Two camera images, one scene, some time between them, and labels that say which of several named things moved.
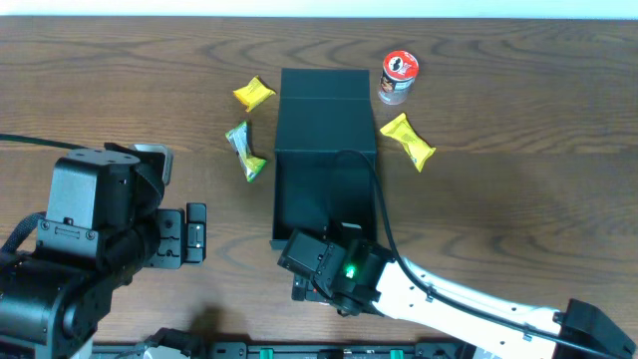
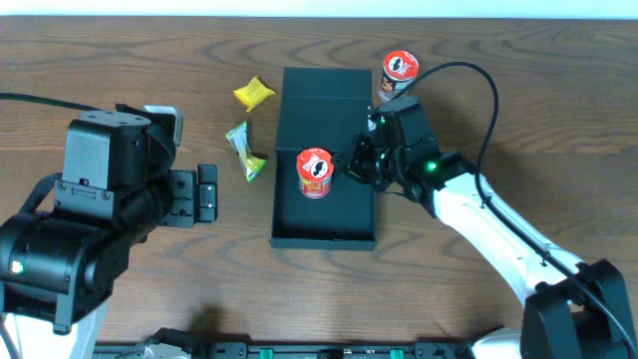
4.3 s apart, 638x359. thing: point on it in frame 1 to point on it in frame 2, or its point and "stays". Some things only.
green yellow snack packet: (237, 137) stays
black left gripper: (171, 237) to (184, 198)
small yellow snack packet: (253, 94) stays
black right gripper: (303, 289) to (363, 163)
